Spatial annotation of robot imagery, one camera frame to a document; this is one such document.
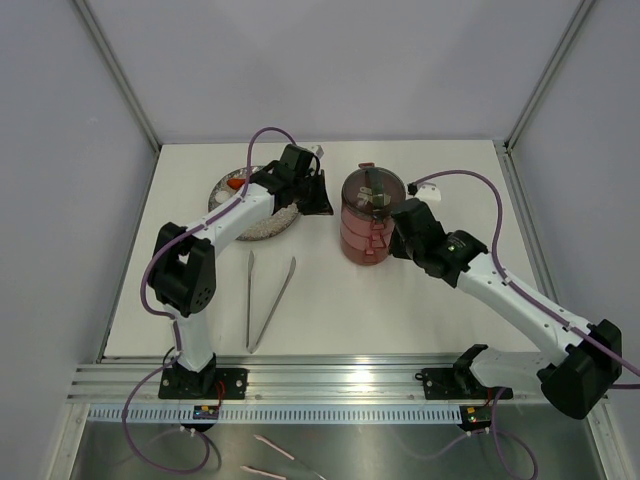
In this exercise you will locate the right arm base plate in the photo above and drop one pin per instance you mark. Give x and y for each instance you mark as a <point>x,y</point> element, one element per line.
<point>452,383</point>

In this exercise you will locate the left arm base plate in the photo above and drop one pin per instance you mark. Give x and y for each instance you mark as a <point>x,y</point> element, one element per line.
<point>235,382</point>

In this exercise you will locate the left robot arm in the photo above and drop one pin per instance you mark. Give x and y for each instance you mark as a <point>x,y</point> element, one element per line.
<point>182,273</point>

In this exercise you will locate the right aluminium post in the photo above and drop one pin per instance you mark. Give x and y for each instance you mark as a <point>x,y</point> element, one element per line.
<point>549,72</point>

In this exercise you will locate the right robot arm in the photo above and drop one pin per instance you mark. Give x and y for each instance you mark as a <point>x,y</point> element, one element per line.
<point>578,362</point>

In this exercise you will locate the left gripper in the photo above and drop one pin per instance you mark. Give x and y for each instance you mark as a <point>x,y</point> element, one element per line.
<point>321,205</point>

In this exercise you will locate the pink lunch container with handle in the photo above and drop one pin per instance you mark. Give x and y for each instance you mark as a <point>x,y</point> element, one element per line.
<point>363,224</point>

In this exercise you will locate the aluminium front rail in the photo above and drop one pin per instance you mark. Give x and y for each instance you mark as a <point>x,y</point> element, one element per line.
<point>308,379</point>

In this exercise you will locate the pink stick lower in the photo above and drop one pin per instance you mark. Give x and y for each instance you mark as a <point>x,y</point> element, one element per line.
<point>262,473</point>

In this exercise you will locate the white slotted cable duct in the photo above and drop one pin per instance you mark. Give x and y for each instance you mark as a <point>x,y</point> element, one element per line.
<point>279,414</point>

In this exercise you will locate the aluminium post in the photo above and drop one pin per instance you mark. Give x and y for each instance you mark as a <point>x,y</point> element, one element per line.
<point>549,72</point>
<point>95,31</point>

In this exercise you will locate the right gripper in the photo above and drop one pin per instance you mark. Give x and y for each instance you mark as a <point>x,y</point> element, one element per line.
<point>397,250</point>

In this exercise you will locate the pink stick upper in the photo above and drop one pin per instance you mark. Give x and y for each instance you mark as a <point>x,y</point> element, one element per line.
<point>275,447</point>

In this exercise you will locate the left aluminium post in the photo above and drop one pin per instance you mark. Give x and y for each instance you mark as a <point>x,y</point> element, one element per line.
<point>95,31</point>

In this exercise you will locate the small white rice bowl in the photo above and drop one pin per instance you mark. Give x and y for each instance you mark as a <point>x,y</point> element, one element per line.
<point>221,196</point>

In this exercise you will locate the dark red lunch container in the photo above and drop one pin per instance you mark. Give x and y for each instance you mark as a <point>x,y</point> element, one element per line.
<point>364,257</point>

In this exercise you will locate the pink stick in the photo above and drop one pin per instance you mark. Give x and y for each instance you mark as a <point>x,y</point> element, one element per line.
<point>275,447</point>
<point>262,473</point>

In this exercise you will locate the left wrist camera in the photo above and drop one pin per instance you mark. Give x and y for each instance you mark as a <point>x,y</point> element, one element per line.
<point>302,161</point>

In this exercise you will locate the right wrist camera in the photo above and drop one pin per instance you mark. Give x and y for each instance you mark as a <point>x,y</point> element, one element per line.
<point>414,219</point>

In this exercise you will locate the grey glass pot lid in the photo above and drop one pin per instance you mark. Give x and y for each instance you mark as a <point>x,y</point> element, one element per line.
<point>387,188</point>

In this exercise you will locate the orange fried chicken piece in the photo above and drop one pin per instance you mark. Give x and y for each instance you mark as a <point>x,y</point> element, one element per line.
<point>236,183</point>

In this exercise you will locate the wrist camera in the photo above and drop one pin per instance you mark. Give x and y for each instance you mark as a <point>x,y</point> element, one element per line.
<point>414,219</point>
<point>302,161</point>

